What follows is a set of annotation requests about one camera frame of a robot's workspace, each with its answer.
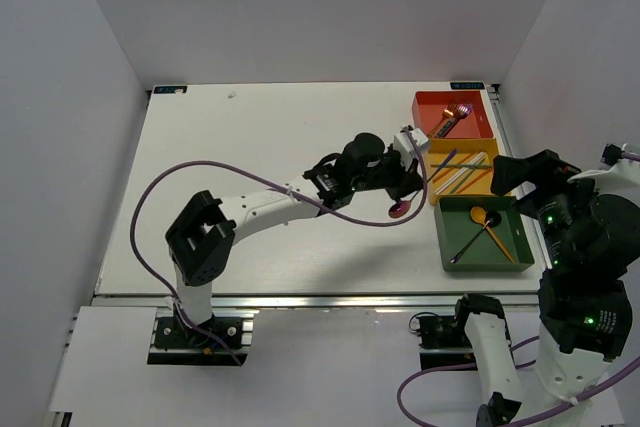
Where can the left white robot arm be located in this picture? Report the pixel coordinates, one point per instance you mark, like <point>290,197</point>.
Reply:
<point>201,238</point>

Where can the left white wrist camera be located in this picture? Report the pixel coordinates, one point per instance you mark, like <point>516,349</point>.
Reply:
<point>411,144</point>

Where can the left blue table label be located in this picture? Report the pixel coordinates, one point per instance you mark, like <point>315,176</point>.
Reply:
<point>169,89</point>

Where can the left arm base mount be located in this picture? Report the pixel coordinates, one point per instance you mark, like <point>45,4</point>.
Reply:
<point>221,341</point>

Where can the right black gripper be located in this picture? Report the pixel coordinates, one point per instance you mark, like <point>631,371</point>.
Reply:
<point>542,167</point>

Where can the yellow container box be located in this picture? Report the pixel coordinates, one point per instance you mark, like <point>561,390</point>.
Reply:
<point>466,149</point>

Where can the black spoon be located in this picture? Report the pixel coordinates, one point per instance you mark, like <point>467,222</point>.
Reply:
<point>457,257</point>

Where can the iridescent rainbow spoon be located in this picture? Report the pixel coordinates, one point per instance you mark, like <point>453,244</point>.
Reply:
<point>400,208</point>

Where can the gold fork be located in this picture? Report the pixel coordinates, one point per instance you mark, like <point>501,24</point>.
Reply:
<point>447,114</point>

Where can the clear white chopstick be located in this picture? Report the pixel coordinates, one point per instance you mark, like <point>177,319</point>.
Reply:
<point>459,173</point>

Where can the right blue table label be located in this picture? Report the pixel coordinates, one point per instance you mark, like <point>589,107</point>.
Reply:
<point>462,85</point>

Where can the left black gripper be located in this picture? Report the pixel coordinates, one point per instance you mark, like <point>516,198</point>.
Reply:
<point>406,181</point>

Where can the orange spoon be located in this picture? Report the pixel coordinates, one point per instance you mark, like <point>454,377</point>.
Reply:
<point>488,220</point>

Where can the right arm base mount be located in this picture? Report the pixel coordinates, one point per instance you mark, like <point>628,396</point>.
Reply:
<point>441,343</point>

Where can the red container box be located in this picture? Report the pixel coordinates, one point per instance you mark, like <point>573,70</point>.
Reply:
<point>428,106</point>

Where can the orange chopstick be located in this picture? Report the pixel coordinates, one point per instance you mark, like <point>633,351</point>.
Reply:
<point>443,164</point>
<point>471,180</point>

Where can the green container box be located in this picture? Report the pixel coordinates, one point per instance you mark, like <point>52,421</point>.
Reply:
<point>455,228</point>

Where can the teal chopstick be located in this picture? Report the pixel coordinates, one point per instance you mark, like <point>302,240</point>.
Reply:
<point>460,166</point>

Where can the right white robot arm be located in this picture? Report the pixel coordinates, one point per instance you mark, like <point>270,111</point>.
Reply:
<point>591,236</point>

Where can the blue table label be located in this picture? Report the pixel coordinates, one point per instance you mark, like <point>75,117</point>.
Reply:
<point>169,89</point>
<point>462,85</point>

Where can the purple fork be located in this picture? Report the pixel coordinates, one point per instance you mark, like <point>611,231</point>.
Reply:
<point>463,110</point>

